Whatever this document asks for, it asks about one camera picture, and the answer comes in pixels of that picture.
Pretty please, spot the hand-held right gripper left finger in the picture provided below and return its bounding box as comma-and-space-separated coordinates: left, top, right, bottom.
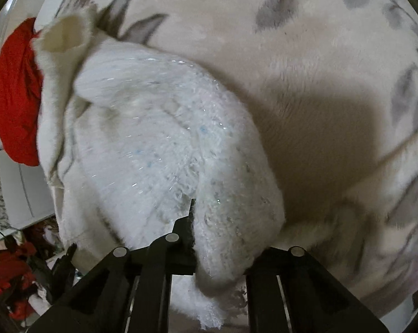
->
28, 198, 197, 333

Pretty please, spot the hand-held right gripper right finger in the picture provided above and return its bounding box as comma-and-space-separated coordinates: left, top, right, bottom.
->
246, 246, 390, 333

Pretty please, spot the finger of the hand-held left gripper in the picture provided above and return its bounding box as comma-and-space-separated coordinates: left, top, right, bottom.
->
51, 243, 78, 304

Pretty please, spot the white fluffy sweater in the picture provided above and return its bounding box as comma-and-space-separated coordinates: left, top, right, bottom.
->
32, 4, 286, 331

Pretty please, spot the pile of red clothes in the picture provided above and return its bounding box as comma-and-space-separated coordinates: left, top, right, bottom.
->
0, 227, 62, 321

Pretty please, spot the red cloth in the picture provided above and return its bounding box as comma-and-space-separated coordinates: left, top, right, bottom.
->
0, 17, 44, 167

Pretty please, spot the cream leaf print blanket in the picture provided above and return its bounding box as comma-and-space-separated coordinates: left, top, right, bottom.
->
34, 0, 418, 323

